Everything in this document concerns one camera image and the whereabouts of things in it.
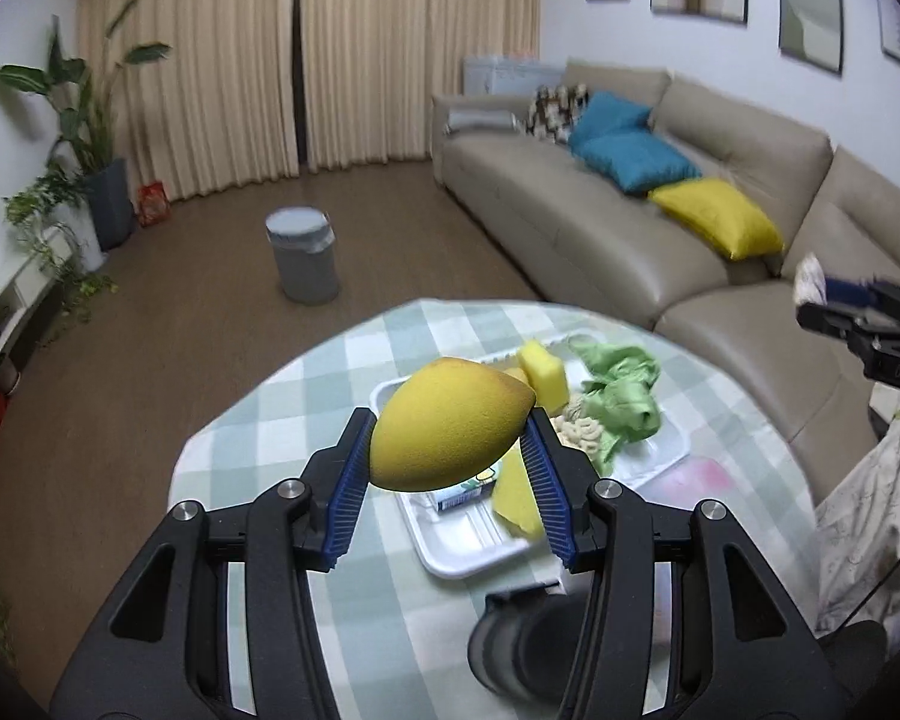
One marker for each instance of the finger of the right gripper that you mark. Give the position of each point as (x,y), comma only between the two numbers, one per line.
(880,295)
(843,321)

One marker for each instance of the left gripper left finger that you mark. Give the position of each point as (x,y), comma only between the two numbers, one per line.
(158,646)

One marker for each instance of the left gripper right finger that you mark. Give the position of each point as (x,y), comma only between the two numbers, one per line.
(739,646)

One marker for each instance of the green microfiber cloth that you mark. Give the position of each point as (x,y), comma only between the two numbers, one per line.
(619,394)

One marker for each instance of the yellow cushion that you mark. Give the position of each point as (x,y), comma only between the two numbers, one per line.
(722,216)

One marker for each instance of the floral white fabric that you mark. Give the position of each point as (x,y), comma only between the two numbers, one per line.
(859,535)

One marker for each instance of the translucent white plastic container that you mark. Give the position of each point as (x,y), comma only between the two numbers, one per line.
(675,493)

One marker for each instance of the black cylindrical container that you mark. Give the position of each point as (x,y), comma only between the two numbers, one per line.
(523,645)

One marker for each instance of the green checked tablecloth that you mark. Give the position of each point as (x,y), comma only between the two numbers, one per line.
(395,615)

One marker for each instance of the teal cushion front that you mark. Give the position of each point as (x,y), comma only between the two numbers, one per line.
(636,161)

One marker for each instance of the teal cushion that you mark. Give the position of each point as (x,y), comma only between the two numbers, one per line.
(607,113)
(636,161)

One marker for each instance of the beige leather sofa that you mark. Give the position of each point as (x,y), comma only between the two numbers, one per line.
(582,240)

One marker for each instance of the yellow rectangular sponge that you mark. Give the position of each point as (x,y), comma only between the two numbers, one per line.
(513,500)

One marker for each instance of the cream chenille loop pad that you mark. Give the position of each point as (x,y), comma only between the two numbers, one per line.
(580,431)

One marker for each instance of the yellow sponge block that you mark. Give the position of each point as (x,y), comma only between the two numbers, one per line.
(546,374)

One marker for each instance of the teal cushion back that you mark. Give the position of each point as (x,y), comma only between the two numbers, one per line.
(607,113)

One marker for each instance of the small blue white box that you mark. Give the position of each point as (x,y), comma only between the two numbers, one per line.
(476,488)

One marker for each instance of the white plastic tray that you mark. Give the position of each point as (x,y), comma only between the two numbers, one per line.
(540,494)

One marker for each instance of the black white patterned cushion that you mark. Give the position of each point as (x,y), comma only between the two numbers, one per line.
(555,111)

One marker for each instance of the white storage box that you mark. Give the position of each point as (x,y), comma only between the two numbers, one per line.
(494,75)

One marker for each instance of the white tv cabinet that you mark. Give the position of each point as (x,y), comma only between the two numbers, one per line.
(24,282)

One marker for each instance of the grey folded blanket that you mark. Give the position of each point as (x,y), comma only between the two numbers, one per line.
(465,119)

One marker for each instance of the red bag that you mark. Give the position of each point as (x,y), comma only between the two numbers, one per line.
(153,205)

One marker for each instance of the small trailing plant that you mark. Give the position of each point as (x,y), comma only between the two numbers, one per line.
(42,217)

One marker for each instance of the tall potted plant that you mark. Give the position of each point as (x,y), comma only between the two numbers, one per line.
(85,147)

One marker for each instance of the beige curtains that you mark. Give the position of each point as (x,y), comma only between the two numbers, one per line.
(211,94)

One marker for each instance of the green abstract picture frame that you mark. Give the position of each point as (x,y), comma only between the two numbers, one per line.
(812,31)

